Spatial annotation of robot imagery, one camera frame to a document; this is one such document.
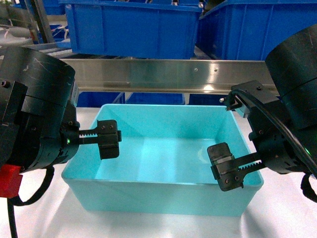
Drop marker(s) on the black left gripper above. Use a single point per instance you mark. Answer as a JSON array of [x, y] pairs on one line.
[[47, 134]]

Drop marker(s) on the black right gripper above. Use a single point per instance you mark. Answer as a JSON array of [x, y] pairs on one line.
[[273, 149]]

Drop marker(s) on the teal plastic bin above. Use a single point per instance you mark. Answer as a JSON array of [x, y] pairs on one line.
[[163, 165]]

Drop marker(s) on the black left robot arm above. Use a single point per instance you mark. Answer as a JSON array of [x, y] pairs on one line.
[[27, 74]]

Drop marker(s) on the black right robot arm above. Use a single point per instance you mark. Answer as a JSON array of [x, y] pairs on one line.
[[284, 127]]

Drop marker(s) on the blue bin upper left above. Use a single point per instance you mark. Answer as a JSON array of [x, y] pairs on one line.
[[151, 30]]

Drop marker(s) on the blue bin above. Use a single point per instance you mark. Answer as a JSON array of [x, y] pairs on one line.
[[151, 30], [250, 29]]

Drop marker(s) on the blue bin upper right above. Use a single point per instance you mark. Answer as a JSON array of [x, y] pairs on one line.
[[250, 29]]

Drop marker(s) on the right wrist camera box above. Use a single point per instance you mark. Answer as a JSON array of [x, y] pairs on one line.
[[246, 96]]

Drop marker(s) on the stainless steel shelf rail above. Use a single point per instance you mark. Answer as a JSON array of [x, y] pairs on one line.
[[168, 76]]

